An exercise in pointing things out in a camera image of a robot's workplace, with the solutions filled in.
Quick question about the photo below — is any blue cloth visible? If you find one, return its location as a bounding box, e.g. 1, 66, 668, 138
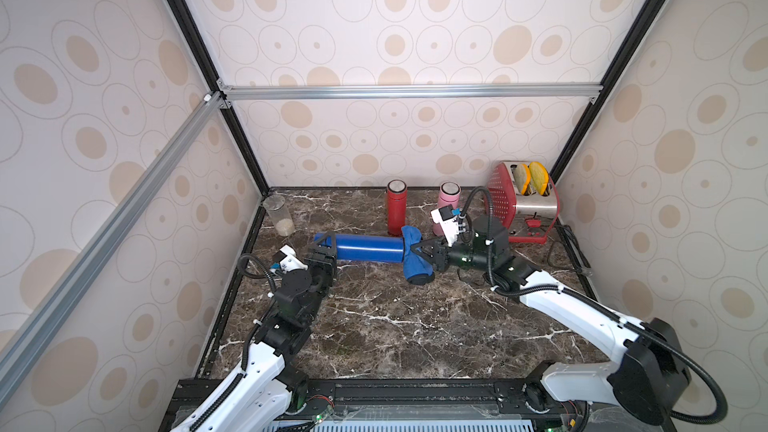
401, 226, 434, 286

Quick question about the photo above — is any blue thermos bottle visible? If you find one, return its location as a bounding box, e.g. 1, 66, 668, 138
335, 234, 405, 263

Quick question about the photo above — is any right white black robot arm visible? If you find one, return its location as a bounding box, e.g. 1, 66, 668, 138
402, 186, 728, 427

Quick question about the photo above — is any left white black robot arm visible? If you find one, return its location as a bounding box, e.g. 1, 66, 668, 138
175, 233, 338, 431

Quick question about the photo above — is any pink thermos bottle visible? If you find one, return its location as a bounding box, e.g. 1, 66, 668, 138
431, 181, 461, 236

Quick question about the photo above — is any red thermos bottle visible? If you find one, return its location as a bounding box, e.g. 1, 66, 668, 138
386, 179, 407, 237

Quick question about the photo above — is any red polka dot toaster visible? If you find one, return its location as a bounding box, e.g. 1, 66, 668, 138
487, 161, 560, 244

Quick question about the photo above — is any clear glass cup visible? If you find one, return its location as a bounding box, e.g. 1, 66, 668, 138
262, 193, 295, 237

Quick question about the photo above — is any left yellow toast slice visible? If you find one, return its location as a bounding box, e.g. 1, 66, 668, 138
512, 163, 532, 196

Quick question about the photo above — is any yellow toast slice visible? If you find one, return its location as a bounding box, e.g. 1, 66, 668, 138
512, 163, 532, 196
528, 161, 550, 196

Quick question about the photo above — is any right yellow toast slice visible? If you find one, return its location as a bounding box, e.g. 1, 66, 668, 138
528, 161, 550, 196

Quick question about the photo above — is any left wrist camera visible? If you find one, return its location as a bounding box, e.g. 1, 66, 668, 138
270, 245, 308, 273

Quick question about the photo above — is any black toaster power cable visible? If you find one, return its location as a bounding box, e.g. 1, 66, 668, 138
542, 221, 596, 280

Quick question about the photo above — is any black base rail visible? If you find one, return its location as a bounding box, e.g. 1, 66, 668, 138
157, 376, 679, 432

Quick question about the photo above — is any horizontal aluminium rail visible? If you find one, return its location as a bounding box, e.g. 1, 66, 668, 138
223, 82, 603, 101

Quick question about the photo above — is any left diagonal aluminium rail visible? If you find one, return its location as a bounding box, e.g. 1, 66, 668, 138
1, 91, 224, 406

